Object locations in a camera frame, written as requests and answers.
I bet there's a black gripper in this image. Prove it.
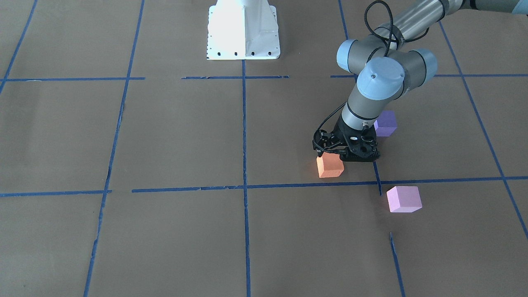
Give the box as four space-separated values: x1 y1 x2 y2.
316 120 380 162

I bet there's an orange foam cube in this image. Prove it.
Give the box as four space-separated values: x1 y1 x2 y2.
316 153 344 178

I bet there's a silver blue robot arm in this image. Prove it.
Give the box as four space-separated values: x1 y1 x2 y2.
312 0 527 162

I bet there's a purple foam cube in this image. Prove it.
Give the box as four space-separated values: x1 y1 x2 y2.
375 111 397 137

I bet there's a pink foam cube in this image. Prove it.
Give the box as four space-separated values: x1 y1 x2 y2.
387 186 422 213

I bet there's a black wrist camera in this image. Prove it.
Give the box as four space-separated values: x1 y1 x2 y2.
312 129 335 152

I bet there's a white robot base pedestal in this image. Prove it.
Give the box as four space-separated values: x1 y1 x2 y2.
206 0 281 60

